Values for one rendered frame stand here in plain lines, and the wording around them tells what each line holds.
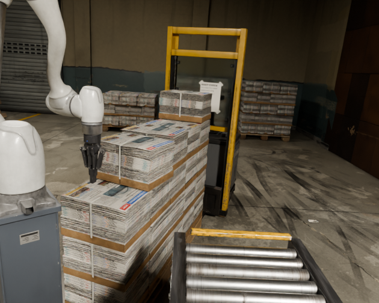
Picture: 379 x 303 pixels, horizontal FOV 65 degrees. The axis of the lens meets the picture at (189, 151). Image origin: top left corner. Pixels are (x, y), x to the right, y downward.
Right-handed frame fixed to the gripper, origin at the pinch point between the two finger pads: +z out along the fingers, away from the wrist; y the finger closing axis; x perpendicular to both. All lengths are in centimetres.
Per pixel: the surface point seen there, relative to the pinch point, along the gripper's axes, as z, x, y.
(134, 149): -8.8, -22.4, -9.4
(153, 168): 1.0, -25.9, -18.9
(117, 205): 13.3, -1.4, -12.5
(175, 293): 16, 38, -58
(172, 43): -74, -175, 35
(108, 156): -2.1, -23.7, 7.3
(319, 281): 16, 13, -102
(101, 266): 47.4, 1.5, -5.0
